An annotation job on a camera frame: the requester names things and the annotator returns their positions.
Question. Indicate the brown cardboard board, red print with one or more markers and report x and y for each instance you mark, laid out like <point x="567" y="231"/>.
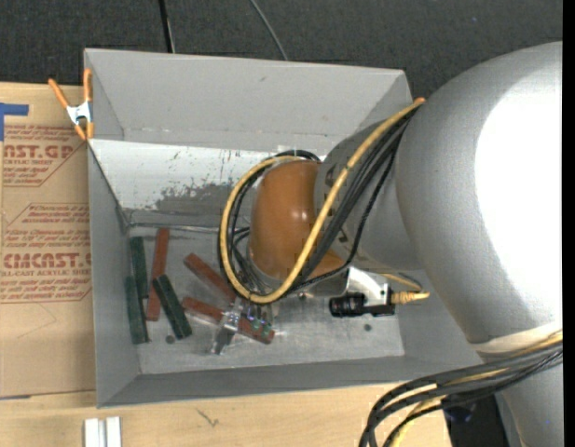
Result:
<point x="40" y="231"/>

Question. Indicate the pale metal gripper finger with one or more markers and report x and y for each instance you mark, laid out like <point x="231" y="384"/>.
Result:
<point x="230" y="329"/>
<point x="218" y="340"/>

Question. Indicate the dark green flat block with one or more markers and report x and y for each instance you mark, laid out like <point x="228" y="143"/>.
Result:
<point x="136" y="315"/>
<point x="173" y="307"/>
<point x="139" y="263"/>

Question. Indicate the black cylinder on white bracket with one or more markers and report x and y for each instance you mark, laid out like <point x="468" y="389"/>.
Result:
<point x="357" y="303"/>

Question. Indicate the grey metal bin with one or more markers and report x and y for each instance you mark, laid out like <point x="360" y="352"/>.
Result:
<point x="184" y="91"/>

